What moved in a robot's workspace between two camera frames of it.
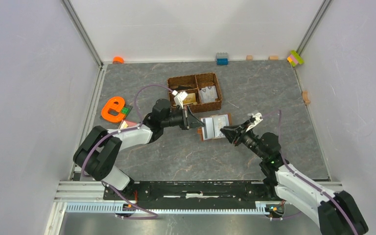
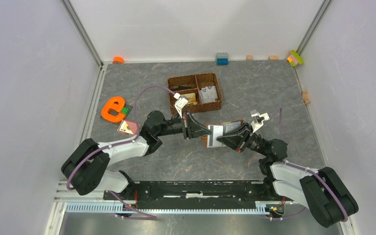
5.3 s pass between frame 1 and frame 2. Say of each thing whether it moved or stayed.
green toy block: stayed
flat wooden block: stayed
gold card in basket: stayed
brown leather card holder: moved
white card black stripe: moved
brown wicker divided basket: stayed
